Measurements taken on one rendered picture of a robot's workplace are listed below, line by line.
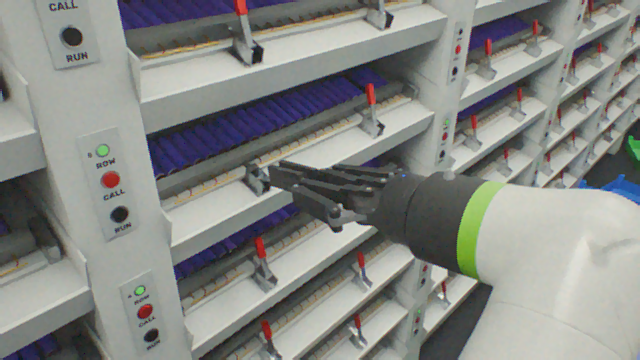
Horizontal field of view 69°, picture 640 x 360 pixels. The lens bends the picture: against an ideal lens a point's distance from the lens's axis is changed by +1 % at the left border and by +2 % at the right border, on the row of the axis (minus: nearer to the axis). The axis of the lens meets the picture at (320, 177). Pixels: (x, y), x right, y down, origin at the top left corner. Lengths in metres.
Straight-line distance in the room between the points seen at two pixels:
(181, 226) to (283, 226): 0.27
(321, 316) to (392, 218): 0.56
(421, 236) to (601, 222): 0.14
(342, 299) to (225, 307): 0.34
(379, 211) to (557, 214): 0.17
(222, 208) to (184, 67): 0.20
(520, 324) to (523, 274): 0.04
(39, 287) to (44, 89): 0.22
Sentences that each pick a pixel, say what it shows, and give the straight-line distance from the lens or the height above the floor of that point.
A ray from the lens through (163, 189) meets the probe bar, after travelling 0.64.
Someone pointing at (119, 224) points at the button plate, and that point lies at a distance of 0.55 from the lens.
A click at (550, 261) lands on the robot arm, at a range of 0.37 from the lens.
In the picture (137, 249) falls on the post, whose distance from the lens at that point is 0.58.
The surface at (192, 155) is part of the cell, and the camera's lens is 0.69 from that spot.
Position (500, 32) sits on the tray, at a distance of 1.43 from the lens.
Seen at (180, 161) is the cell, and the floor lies 0.94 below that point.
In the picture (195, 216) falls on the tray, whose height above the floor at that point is 0.89.
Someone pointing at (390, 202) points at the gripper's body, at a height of 1.00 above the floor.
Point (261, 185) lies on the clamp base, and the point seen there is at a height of 0.91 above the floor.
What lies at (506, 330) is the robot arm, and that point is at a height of 0.99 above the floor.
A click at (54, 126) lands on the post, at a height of 1.07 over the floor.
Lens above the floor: 1.25
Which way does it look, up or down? 30 degrees down
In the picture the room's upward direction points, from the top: straight up
